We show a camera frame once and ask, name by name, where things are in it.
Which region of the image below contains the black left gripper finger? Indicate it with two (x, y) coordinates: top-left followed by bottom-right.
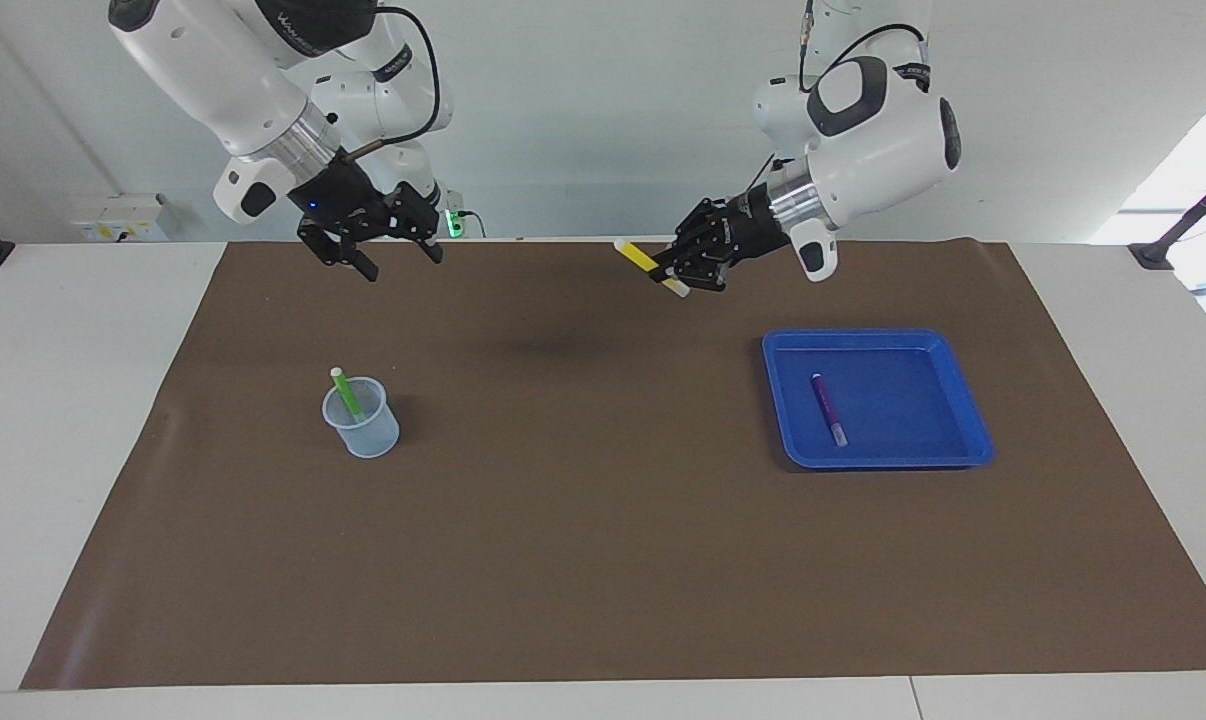
(676, 198), (740, 252)
(651, 245), (733, 293)

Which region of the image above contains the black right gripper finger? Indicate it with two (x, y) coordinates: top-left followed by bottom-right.
(297, 230), (380, 284)
(392, 183), (445, 267)

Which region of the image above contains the yellow marker pen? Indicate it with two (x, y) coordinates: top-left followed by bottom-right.
(614, 239), (691, 297)

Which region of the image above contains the green marker pen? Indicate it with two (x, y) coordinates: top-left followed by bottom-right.
(330, 366), (364, 419)

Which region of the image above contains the purple marker pen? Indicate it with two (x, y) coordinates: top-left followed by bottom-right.
(812, 373), (849, 448)

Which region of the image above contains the clear plastic cup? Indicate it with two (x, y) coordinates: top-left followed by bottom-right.
(322, 376), (400, 459)

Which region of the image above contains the blue plastic tray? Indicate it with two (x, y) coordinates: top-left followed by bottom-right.
(761, 328), (996, 471)

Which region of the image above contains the brown table mat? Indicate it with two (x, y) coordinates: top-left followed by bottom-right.
(20, 238), (1206, 691)

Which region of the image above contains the black angled stand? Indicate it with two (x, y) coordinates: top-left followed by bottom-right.
(1128, 162), (1206, 271)

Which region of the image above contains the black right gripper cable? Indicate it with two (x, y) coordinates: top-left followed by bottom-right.
(338, 5), (443, 161)

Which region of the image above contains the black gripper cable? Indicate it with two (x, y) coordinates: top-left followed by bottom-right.
(798, 0), (930, 93)
(338, 5), (443, 161)

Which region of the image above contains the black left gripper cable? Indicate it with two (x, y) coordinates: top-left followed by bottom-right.
(798, 0), (930, 93)

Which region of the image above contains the white wall socket box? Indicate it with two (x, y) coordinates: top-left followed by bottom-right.
(73, 193), (170, 244)

